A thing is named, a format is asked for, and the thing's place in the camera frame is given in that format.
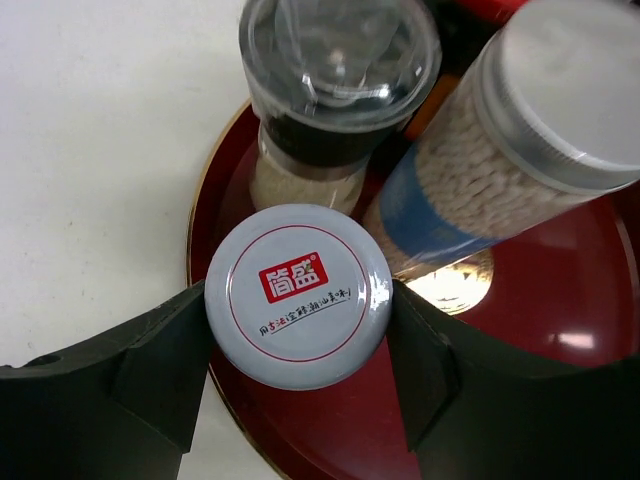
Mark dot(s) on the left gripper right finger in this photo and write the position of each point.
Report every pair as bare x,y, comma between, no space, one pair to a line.
474,407

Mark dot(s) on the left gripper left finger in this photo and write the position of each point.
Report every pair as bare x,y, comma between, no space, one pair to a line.
120,405

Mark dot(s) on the white lid spice jar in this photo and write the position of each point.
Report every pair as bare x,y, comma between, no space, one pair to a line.
298,297

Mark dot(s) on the silver lid blue label jar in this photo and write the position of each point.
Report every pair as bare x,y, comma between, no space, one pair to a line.
544,120

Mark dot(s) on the red lid sauce jar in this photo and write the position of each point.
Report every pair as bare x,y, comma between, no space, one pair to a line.
464,27

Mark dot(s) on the red round tray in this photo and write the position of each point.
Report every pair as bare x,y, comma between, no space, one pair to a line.
565,290

